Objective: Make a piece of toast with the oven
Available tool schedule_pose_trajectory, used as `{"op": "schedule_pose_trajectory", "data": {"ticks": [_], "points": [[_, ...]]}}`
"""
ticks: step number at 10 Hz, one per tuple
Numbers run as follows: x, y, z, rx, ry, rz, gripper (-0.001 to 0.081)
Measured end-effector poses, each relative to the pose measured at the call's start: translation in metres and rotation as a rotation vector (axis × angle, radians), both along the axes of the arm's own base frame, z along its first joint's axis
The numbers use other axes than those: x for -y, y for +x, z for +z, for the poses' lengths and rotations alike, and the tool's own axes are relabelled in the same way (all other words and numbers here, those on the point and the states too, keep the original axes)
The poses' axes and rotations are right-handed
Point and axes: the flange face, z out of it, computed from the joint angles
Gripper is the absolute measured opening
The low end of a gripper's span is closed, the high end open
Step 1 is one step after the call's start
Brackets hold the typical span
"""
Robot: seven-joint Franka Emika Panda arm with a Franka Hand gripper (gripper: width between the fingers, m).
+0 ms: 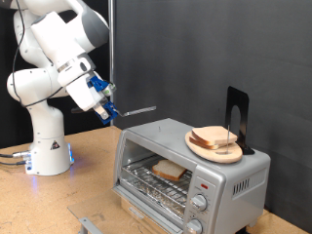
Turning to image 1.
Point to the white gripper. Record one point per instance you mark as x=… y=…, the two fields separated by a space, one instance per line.
x=83 y=92

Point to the white bread slice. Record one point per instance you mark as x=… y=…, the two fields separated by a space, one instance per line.
x=201 y=145
x=169 y=169
x=213 y=134

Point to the silver oven knob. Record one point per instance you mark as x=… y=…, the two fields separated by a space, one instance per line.
x=194 y=226
x=199 y=202

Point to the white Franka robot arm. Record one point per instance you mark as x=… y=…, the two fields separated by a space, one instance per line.
x=42 y=87

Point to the red oven indicator light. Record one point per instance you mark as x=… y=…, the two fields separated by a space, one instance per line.
x=204 y=186

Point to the silver toaster oven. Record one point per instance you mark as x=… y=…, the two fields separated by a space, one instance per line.
x=240 y=208

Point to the vertical metal pole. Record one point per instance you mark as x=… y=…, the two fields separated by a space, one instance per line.
x=111 y=48

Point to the aluminium foil tray liner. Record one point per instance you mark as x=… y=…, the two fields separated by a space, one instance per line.
x=146 y=192

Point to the round wooden plate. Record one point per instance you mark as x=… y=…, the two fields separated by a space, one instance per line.
x=221 y=156

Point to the thin metal pin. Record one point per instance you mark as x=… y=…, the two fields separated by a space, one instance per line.
x=227 y=141

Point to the black metal bookend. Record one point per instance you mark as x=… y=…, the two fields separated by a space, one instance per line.
x=234 y=97

